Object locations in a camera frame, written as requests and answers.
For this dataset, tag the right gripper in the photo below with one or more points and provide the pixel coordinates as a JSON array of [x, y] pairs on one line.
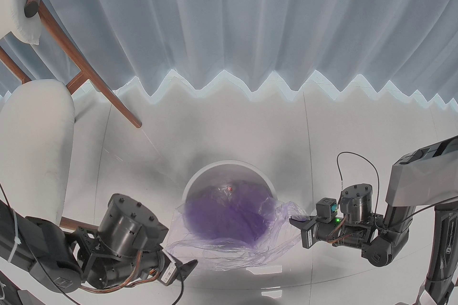
[[324, 232]]

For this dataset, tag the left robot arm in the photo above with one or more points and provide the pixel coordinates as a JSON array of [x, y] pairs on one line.
[[46, 246]]

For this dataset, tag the white cushioned wooden chair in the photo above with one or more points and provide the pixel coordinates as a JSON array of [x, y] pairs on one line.
[[35, 139]]

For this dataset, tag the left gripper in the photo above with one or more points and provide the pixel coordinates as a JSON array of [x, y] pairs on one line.
[[168, 271]]

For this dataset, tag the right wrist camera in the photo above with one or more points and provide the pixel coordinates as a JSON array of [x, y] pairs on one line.
[[325, 207]]

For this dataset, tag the white curtain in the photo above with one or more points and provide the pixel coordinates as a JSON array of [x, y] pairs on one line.
[[229, 10]]

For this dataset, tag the purple plastic bag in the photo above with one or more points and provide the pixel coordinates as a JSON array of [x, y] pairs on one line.
[[229, 221]]

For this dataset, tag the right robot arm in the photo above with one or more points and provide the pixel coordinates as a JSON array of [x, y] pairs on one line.
[[408, 182]]

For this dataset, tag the white trash bin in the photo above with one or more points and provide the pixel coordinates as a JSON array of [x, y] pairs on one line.
[[229, 164]]

